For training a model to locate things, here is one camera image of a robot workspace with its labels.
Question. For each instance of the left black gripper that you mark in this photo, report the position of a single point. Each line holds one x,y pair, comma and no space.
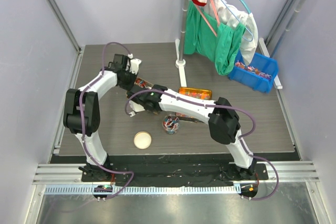
127,87

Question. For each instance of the clear glass jar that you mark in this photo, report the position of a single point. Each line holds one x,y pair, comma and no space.
171,124

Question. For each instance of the round wooden jar lid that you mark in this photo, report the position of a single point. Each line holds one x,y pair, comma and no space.
142,140

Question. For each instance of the gold tin of gummy candies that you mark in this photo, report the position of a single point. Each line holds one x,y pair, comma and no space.
202,94

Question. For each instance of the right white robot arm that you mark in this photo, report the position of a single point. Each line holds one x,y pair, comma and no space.
222,119

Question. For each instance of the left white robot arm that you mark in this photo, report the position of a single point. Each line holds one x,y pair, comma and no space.
82,111

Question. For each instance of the white clothes rack stand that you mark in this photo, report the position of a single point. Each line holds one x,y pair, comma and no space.
179,45

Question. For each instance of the green cloth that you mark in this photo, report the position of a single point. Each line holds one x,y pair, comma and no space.
219,43

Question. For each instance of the white cloth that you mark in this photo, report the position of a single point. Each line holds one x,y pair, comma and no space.
231,16

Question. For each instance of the blue plastic bin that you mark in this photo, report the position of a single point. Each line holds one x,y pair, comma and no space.
259,75

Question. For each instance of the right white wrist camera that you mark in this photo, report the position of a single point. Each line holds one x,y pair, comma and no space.
135,108

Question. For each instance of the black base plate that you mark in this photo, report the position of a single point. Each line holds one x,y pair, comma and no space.
189,170

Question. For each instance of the white slotted cable duct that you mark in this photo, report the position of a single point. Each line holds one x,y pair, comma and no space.
100,190

